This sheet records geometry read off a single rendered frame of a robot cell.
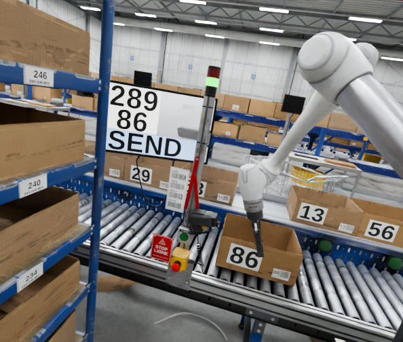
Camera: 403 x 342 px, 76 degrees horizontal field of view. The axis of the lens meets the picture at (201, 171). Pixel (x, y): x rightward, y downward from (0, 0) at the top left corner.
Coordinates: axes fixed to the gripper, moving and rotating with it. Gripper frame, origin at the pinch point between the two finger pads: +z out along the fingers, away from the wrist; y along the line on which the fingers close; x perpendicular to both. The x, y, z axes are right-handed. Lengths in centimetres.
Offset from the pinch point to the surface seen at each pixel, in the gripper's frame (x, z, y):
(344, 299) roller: 35.7, 29.8, -3.0
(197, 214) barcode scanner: -21.5, -27.5, 17.8
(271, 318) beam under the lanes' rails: 1.6, 27.7, 11.8
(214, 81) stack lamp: -7, -78, 13
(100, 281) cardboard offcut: -133, 47, -45
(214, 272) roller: -22.9, 7.8, 5.6
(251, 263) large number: -5.0, 6.8, 0.9
